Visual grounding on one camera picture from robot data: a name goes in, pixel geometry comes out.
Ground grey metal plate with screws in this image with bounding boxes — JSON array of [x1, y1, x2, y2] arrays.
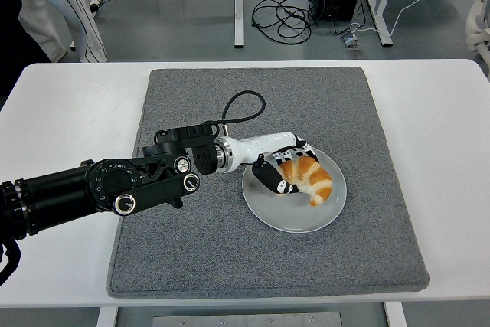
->
[[152, 312, 344, 327]]

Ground white background desk leg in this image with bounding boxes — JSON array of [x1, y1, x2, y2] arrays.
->
[[232, 0, 245, 50], [365, 0, 394, 48]]

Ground white floor cable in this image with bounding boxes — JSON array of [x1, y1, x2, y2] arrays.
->
[[348, 0, 432, 37]]

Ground person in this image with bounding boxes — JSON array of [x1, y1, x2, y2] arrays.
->
[[0, 0, 109, 94]]

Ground black coiled floor cable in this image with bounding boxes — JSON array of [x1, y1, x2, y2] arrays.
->
[[250, 0, 326, 44]]

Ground pale blue round plate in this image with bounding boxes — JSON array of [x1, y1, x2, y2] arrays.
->
[[241, 141, 348, 233]]

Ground white table leg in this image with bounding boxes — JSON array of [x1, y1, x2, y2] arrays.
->
[[384, 302, 407, 327], [95, 306, 119, 327]]

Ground white office chair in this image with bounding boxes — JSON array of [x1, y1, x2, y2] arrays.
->
[[464, 0, 490, 60]]

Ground golden croissant bread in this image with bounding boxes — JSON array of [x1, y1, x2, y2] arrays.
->
[[278, 156, 333, 208]]

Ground small grey floor adapter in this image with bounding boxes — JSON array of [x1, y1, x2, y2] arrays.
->
[[340, 34, 364, 52]]

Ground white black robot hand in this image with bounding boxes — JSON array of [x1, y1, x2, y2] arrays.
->
[[228, 131, 319, 196]]

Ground grey fabric mat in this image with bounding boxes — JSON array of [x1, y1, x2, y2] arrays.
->
[[106, 66, 429, 298]]

